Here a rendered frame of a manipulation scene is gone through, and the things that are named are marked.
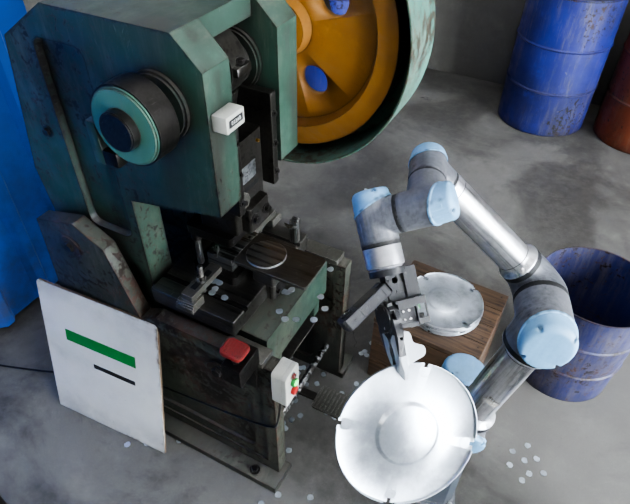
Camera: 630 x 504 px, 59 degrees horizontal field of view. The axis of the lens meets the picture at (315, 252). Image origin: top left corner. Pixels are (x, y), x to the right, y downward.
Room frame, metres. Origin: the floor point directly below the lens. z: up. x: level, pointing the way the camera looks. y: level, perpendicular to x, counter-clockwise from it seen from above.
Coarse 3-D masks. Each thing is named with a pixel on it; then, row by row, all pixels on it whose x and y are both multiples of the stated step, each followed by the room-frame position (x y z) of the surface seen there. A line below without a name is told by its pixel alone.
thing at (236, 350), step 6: (228, 342) 0.92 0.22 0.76; (234, 342) 0.92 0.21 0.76; (240, 342) 0.92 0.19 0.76; (222, 348) 0.90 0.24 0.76; (228, 348) 0.90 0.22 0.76; (234, 348) 0.90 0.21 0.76; (240, 348) 0.90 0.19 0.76; (246, 348) 0.90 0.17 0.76; (222, 354) 0.88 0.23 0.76; (228, 354) 0.88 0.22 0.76; (234, 354) 0.88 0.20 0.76; (240, 354) 0.88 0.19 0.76; (246, 354) 0.88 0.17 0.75; (234, 360) 0.86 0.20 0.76; (240, 360) 0.86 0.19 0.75
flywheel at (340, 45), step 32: (288, 0) 1.59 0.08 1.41; (320, 0) 1.59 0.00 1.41; (352, 0) 1.53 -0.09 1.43; (384, 0) 1.45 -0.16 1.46; (320, 32) 1.57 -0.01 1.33; (352, 32) 1.53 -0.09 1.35; (384, 32) 1.45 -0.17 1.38; (320, 64) 1.57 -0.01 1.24; (352, 64) 1.52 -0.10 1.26; (384, 64) 1.44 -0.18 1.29; (320, 96) 1.57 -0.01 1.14; (352, 96) 1.52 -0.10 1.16; (384, 96) 1.44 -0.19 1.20; (320, 128) 1.53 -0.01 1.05; (352, 128) 1.48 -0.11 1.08
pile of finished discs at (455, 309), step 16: (432, 288) 1.49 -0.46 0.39; (448, 288) 1.49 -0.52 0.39; (464, 288) 1.49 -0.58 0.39; (432, 304) 1.40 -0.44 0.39; (448, 304) 1.40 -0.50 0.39; (464, 304) 1.41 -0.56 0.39; (480, 304) 1.41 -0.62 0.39; (432, 320) 1.33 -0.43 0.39; (448, 320) 1.33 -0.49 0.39; (464, 320) 1.33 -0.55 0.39
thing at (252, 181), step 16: (240, 128) 1.31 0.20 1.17; (256, 128) 1.31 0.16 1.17; (256, 144) 1.30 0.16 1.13; (256, 160) 1.30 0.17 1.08; (256, 176) 1.29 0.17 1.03; (256, 192) 1.29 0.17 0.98; (256, 208) 1.23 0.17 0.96; (208, 224) 1.24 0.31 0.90; (224, 224) 1.21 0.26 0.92; (240, 224) 1.21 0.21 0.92; (256, 224) 1.22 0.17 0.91
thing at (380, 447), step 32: (384, 384) 0.61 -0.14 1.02; (416, 384) 0.62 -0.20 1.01; (448, 384) 0.63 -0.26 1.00; (352, 416) 0.57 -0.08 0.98; (384, 416) 0.57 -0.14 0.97; (416, 416) 0.58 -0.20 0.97; (448, 416) 0.59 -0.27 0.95; (352, 448) 0.53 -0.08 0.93; (384, 448) 0.54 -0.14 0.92; (416, 448) 0.54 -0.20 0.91; (448, 448) 0.56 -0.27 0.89; (352, 480) 0.50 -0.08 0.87; (384, 480) 0.50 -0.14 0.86; (416, 480) 0.51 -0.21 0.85; (448, 480) 0.52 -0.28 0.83
